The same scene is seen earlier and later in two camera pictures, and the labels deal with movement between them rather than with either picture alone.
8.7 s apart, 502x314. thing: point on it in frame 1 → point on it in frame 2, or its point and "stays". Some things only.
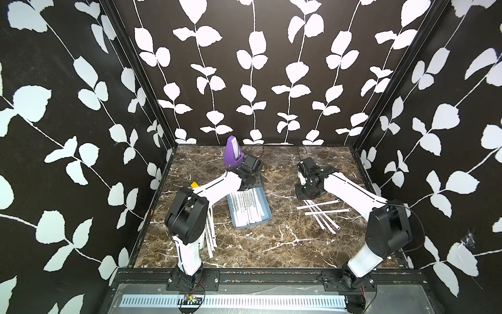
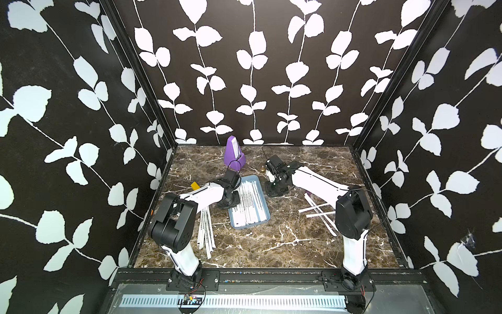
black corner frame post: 432,13 stays
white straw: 236,200 stays
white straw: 259,207 stays
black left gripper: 258,179 → 236,201
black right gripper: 300,195 → 270,191
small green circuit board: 192,299 stays
